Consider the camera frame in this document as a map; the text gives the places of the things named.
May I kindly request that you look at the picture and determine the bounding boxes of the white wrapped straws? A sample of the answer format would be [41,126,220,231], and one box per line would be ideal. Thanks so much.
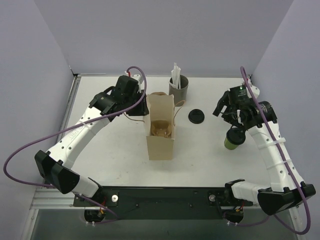
[171,62,182,89]

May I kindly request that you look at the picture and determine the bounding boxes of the brown paper takeout bag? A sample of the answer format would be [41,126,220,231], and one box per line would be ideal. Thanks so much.
[138,92,186,161]

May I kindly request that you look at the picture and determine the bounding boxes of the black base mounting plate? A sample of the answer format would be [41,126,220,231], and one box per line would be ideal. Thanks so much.
[72,186,254,221]

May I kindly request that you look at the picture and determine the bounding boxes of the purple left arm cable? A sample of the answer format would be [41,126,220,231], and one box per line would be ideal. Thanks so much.
[3,66,147,225]

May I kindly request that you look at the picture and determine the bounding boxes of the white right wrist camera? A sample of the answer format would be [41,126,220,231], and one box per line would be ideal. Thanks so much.
[247,77,260,98]

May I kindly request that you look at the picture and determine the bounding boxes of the aluminium frame rail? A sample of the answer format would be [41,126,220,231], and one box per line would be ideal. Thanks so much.
[29,187,300,210]

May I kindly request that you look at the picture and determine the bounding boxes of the grey cylindrical straw holder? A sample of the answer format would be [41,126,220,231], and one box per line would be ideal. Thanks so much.
[168,75,189,105]

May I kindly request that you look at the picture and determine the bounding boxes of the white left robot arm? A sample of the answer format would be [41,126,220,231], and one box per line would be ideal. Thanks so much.
[34,75,149,206]

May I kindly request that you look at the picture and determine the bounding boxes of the stack of black lids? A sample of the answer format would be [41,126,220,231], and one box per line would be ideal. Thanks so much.
[188,109,205,124]

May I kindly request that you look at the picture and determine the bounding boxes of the black plastic cup lid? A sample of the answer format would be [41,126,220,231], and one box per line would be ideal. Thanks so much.
[226,127,246,146]

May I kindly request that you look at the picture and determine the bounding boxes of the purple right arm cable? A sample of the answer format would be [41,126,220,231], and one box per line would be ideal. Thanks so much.
[223,66,311,235]

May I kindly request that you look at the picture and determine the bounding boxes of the green paper coffee cup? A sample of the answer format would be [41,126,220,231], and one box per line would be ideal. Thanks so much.
[223,136,243,150]

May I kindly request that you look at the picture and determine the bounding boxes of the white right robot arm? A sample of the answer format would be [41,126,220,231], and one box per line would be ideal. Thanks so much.
[213,85,316,216]

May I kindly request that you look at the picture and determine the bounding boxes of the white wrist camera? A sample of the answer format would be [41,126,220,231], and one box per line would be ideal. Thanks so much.
[247,77,260,98]
[124,72,144,85]

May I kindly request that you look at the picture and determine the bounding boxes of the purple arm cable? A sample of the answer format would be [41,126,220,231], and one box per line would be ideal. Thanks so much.
[223,66,311,235]
[3,66,147,225]

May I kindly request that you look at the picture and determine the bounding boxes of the single brown pulp carrier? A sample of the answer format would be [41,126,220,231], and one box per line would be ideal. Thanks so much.
[150,120,172,138]

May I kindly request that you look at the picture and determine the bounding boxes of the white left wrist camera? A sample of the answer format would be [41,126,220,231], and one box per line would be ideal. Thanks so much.
[124,72,144,85]

